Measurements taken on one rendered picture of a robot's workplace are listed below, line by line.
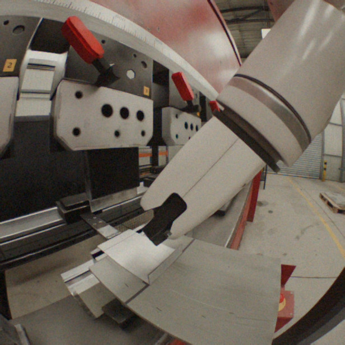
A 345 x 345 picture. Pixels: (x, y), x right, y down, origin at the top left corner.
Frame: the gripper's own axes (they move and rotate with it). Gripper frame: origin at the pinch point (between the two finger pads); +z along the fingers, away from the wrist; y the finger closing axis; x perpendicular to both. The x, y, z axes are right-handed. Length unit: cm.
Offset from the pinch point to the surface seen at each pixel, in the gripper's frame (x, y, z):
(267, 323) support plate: 17.5, 3.8, -6.0
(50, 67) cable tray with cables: -489, -28, 77
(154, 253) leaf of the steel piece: 2.4, -1.3, 6.4
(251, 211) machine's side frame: 64, -215, 61
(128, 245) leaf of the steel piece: -1.5, 0.1, 9.7
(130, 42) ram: -22.5, 0.3, -18.0
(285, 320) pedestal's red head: 43.6, -10.4, 3.3
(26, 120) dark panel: -62, 14, 19
